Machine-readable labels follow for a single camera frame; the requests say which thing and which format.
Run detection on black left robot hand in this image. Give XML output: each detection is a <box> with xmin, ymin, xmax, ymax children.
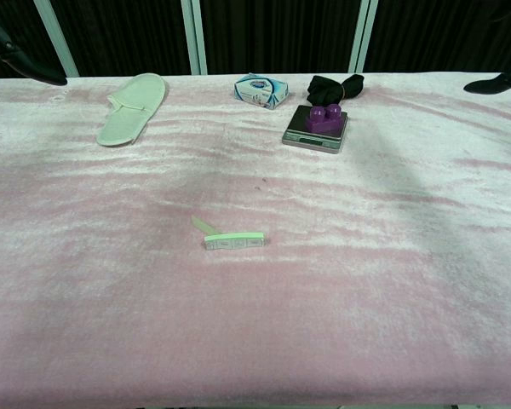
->
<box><xmin>0</xmin><ymin>7</ymin><xmax>68</xmax><ymax>87</ymax></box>

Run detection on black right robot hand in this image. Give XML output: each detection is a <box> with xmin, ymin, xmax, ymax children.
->
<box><xmin>463</xmin><ymin>63</ymin><xmax>511</xmax><ymax>95</ymax></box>

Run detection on pale green paper strip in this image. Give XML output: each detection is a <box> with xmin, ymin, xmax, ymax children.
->
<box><xmin>190</xmin><ymin>215</ymin><xmax>217</xmax><ymax>236</ymax></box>

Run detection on light green paper strip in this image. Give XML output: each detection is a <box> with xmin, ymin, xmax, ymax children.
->
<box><xmin>203</xmin><ymin>231</ymin><xmax>267</xmax><ymax>253</ymax></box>

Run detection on white disposable slipper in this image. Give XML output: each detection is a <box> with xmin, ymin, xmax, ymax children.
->
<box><xmin>95</xmin><ymin>72</ymin><xmax>170</xmax><ymax>147</ymax></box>

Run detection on black folded cloth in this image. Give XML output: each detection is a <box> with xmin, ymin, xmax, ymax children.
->
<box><xmin>306</xmin><ymin>73</ymin><xmax>365</xmax><ymax>107</ymax></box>

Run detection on purple toy building block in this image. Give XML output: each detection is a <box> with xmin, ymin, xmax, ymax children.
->
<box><xmin>303</xmin><ymin>103</ymin><xmax>346</xmax><ymax>136</ymax></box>

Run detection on silver digital kitchen scale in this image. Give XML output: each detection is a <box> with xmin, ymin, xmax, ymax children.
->
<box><xmin>281</xmin><ymin>104</ymin><xmax>350</xmax><ymax>155</ymax></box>

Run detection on blue white soap box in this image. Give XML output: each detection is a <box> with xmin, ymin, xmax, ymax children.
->
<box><xmin>233</xmin><ymin>72</ymin><xmax>290</xmax><ymax>112</ymax></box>

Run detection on pink fuzzy table cloth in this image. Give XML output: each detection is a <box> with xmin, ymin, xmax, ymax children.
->
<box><xmin>0</xmin><ymin>71</ymin><xmax>511</xmax><ymax>406</ymax></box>

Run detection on white slanted frame post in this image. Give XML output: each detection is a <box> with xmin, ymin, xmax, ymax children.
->
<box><xmin>32</xmin><ymin>0</ymin><xmax>81</xmax><ymax>78</ymax></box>

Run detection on white upright frame post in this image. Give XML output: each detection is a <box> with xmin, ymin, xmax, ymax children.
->
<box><xmin>347</xmin><ymin>0</ymin><xmax>379</xmax><ymax>74</ymax></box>
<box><xmin>180</xmin><ymin>0</ymin><xmax>209</xmax><ymax>76</ymax></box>

